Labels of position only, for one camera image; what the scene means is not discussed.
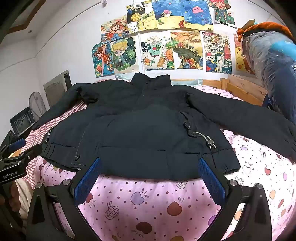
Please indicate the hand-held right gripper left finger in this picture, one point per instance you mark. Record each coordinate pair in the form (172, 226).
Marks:
(87, 180)

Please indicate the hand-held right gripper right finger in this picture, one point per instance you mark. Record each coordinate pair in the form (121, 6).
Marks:
(211, 180)

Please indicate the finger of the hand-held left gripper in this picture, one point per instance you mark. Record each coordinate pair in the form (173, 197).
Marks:
(32, 151)
(17, 145)

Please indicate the black padded jacket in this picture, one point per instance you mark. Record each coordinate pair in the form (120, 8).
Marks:
(143, 129)

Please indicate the red checkered bed sheet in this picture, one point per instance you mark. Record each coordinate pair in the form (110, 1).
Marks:
(34, 141)

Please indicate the black plastic crate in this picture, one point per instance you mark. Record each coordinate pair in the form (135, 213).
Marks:
(22, 120)

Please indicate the standing fan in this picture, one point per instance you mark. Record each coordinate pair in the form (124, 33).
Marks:
(37, 105)

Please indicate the pink apple print blanket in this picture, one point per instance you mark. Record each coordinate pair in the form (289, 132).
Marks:
(157, 204)

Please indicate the plastic wrapped blue bundle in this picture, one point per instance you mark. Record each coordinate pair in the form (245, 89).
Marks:
(272, 69)

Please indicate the orange cloth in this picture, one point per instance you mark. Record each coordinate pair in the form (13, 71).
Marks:
(272, 26)

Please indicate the wooden bed frame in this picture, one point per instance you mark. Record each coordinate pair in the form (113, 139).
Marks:
(242, 89)

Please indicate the white wall conduit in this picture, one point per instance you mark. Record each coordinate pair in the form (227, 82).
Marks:
(140, 53)

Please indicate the group of coloured wall drawings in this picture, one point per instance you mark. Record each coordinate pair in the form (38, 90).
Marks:
(161, 39)

